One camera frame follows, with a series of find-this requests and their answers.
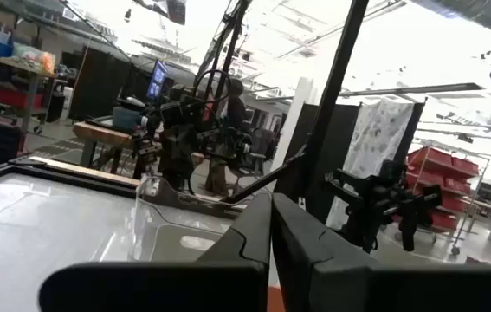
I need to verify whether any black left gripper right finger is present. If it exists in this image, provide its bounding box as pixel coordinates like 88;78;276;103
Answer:
271;192;491;312

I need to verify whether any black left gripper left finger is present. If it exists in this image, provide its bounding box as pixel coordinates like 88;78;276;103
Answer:
38;192;272;312

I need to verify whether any white patterned cloth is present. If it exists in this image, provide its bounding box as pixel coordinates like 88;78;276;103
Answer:
326;98;415;231

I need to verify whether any red bin rack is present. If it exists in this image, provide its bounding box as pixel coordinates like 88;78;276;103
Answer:
394;146;481;233

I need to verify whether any clear plastic bin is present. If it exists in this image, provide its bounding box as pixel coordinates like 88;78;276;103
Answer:
128;174;272;263

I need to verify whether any black partition screen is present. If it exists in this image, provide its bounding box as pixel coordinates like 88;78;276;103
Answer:
69;46;151;122
274;100;427;226

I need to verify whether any white column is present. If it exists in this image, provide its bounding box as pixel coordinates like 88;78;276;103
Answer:
269;76;315;174

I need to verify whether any office chair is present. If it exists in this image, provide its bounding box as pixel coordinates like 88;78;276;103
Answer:
227;127;275;183

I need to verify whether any wooden table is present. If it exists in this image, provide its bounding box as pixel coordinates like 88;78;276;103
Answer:
27;154;143;188

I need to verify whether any wooden workbench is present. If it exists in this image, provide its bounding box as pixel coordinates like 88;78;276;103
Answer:
73;120;205;174

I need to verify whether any person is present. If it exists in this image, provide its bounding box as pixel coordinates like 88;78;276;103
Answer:
205;77;251;196

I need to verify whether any teal storage box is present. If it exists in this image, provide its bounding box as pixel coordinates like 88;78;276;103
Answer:
112;107;142;133

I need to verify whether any computer monitor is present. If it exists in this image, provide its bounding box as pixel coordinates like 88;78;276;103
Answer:
146;59;169;101

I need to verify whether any red storage bin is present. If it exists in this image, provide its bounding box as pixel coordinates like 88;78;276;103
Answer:
0;86;34;110

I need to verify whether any clear bag of items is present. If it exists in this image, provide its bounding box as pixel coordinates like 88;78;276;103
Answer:
10;42;56;75

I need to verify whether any metal storage shelf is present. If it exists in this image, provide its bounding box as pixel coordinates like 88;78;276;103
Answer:
0;0;58;135

